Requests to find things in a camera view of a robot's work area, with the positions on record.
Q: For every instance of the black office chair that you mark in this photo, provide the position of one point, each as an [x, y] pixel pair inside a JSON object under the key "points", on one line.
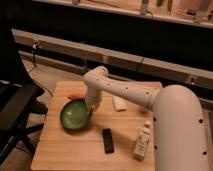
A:
{"points": [[16, 103]]}

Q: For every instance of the wooden table board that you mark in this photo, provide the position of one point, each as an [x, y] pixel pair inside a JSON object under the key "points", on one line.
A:
{"points": [[83, 150]]}

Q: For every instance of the orange carrot toy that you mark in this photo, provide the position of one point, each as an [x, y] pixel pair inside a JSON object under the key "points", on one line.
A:
{"points": [[76, 96]]}

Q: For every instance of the beige cylindrical end effector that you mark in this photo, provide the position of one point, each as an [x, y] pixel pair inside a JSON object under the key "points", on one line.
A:
{"points": [[93, 107]]}

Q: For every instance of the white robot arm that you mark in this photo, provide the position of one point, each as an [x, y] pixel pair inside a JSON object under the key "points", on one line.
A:
{"points": [[178, 123]]}

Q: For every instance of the black rectangular remote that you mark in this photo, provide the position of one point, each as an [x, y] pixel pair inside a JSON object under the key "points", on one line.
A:
{"points": [[108, 141]]}

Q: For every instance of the green ceramic bowl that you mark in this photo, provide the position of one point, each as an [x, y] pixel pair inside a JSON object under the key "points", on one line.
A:
{"points": [[75, 115]]}

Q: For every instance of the white plastic bottle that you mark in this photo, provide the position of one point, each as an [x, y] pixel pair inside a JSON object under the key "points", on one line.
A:
{"points": [[142, 142]]}

